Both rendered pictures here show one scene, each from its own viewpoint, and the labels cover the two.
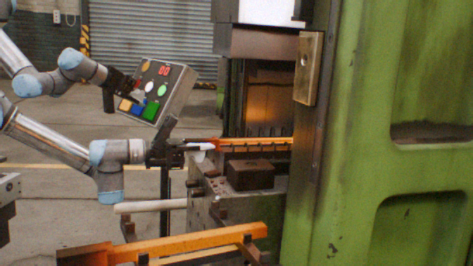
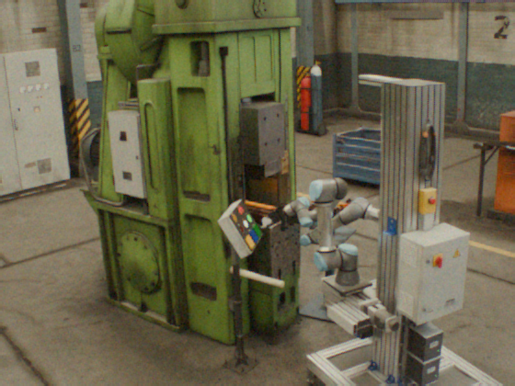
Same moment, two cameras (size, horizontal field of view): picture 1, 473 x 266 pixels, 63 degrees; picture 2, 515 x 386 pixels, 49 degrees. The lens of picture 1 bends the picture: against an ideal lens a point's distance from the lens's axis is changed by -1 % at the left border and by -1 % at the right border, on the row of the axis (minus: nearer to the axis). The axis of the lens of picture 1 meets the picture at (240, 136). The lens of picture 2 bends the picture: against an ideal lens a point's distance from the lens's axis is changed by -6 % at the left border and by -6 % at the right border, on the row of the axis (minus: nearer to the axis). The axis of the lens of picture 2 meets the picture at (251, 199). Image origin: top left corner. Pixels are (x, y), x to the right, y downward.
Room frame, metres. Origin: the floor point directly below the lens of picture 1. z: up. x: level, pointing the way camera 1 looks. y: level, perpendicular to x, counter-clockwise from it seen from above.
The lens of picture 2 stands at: (3.48, 3.48, 2.41)
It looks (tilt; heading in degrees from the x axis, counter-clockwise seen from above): 18 degrees down; 239
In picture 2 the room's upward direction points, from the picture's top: 2 degrees counter-clockwise
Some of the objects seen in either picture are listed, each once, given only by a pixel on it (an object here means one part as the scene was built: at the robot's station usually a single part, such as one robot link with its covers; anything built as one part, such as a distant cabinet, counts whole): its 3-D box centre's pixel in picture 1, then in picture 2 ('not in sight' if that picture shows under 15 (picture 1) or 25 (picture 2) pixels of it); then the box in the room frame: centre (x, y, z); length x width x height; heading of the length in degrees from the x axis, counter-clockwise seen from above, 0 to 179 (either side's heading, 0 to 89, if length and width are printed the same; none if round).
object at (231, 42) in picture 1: (284, 43); (249, 164); (1.29, -0.12, 1.32); 0.42 x 0.20 x 0.10; 110
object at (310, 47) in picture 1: (307, 67); (283, 162); (0.96, -0.15, 1.27); 0.09 x 0.02 x 0.17; 20
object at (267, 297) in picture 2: not in sight; (258, 293); (1.24, -0.15, 0.23); 0.55 x 0.37 x 0.47; 110
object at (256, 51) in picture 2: not in sight; (233, 62); (1.29, -0.27, 2.06); 0.44 x 0.41 x 0.47; 110
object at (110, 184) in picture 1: (110, 182); not in sight; (1.10, 0.39, 0.88); 0.11 x 0.08 x 0.11; 30
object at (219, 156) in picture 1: (274, 150); (252, 210); (1.29, -0.12, 0.96); 0.42 x 0.20 x 0.09; 110
